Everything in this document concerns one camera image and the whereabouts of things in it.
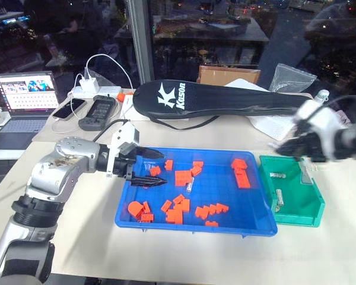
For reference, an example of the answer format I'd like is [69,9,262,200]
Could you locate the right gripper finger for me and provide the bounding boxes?
[274,145,303,158]
[277,133,300,149]

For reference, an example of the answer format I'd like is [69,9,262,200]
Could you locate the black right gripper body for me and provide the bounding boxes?
[294,129,328,163]

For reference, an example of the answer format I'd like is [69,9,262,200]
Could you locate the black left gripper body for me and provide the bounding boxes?
[113,142,138,180]

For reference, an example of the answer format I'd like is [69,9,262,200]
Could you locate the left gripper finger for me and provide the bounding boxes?
[135,146,166,160]
[130,176,169,188]

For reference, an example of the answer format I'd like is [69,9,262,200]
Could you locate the green plastic bin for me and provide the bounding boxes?
[259,154,327,229]

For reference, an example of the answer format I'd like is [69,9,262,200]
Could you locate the blue plastic bin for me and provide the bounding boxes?
[114,146,278,239]

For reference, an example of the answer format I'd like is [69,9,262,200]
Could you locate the white paper sheets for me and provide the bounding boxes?
[248,113,299,141]

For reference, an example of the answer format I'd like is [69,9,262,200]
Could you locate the round-topped orange brick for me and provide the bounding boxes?
[127,201,144,221]

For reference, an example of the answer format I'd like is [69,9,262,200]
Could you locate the large orange brick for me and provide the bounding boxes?
[174,170,194,188]
[166,208,184,224]

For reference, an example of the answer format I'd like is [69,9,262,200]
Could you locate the pink cloth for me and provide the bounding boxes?
[334,109,353,124]

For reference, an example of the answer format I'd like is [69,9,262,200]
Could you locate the white flat box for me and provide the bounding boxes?
[120,94,155,122]

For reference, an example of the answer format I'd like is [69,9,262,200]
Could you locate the white bottle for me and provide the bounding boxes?
[313,88,330,104]

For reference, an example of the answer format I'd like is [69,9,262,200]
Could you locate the long orange brick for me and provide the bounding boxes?
[234,168,252,189]

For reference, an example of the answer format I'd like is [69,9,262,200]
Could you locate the black handheld controller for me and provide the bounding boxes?
[78,95,119,131]

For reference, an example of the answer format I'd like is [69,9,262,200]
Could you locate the clear plastic zip bag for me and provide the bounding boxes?
[268,62,318,93]

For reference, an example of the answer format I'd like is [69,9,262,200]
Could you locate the white power strip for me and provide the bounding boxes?
[71,85,123,100]

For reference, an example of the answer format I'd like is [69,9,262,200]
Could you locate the smartphone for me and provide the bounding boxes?
[52,98,87,121]

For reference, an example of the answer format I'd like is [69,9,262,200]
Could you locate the black Kason racket bag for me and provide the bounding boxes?
[132,79,307,131]

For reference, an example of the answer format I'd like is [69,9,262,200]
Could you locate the white charger plug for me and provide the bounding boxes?
[79,75,98,93]

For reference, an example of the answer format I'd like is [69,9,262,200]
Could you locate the cardboard box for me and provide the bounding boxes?
[198,65,262,87]

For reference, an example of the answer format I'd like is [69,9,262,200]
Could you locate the grey window mullion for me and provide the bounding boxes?
[126,0,155,87]

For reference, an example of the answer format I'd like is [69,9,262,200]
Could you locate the open laptop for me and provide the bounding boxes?
[0,70,61,150]

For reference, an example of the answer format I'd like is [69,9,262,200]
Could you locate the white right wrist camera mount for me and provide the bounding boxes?
[295,100,347,157]

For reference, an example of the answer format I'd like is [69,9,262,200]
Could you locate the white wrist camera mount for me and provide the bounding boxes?
[106,121,141,178]
[295,100,347,157]

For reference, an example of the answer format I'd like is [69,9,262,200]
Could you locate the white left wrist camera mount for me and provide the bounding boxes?
[106,121,141,178]

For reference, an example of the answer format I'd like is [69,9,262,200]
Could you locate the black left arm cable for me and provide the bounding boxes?
[93,118,130,142]

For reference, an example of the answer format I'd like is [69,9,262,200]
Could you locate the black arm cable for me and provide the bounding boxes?
[93,118,130,142]
[313,94,356,119]

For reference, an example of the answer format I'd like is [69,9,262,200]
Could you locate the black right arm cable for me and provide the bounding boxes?
[313,94,356,119]

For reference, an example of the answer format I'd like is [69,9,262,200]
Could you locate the white charging cable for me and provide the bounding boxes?
[53,54,135,134]

